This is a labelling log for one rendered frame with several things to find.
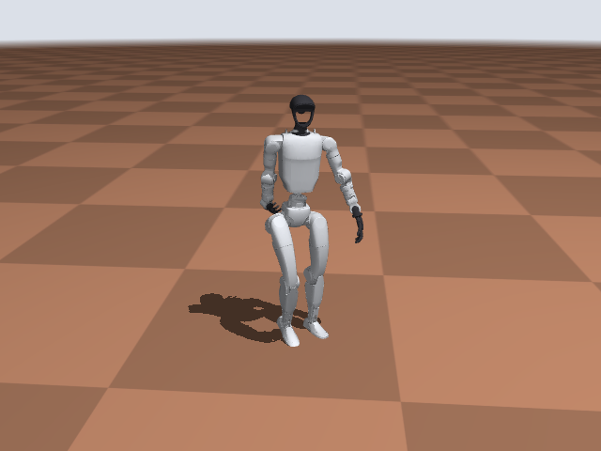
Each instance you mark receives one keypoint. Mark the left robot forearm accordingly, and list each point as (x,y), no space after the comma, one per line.
(349,195)

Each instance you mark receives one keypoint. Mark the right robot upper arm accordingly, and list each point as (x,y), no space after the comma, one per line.
(272,144)

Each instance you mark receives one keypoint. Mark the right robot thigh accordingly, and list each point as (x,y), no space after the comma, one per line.
(282,243)

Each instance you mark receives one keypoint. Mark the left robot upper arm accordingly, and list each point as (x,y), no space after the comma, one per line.
(341,175)

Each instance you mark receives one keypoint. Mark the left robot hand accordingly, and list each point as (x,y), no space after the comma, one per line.
(358,216)

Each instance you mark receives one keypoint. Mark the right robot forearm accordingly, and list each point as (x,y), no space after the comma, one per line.
(267,194)

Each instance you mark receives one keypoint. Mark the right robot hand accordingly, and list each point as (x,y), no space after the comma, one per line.
(271,209)

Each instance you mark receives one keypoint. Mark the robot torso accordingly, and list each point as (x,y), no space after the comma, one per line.
(299,161)

